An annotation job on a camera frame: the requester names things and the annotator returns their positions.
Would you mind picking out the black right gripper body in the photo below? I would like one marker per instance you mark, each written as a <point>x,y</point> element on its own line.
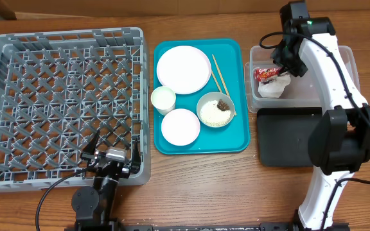
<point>285,65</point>

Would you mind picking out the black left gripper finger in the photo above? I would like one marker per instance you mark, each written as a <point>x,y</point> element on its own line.
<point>90,148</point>
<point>135,159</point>

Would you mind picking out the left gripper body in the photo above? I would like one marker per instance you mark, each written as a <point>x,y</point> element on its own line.
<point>125,172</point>

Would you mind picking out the red snack wrapper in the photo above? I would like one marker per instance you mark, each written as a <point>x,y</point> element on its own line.
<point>264,75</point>

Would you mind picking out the white tissue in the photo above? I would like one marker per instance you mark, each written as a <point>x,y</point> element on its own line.
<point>274,87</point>

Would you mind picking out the small white bowl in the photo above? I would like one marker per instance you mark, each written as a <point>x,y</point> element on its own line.
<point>180,127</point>

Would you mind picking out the white paper cup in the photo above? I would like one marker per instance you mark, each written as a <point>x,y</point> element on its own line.
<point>163,99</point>

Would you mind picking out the grey bowl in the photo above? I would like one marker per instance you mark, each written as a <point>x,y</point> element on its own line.
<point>216,96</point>

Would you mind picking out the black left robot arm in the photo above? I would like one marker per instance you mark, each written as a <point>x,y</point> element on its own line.
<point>92,204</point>

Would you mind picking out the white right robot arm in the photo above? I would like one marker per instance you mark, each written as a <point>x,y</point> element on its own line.
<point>340,143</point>

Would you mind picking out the grey dishwasher rack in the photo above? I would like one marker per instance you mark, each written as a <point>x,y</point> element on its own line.
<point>57,89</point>

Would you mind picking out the clear plastic bin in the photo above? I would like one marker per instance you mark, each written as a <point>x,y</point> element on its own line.
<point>299,93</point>

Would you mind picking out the wooden chopstick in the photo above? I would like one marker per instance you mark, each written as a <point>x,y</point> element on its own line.
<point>216,81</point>
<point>221,82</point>

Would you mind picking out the black tray bin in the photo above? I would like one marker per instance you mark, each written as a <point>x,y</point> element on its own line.
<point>283,135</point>

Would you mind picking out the brown food lump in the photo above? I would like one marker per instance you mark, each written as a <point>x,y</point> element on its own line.
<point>223,106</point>

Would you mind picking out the white rice grains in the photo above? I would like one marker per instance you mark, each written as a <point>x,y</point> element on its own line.
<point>212,116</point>

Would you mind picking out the large white plate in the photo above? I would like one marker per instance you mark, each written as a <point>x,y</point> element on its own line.
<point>184,69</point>

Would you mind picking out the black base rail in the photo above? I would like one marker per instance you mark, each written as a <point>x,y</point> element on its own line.
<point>272,226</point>

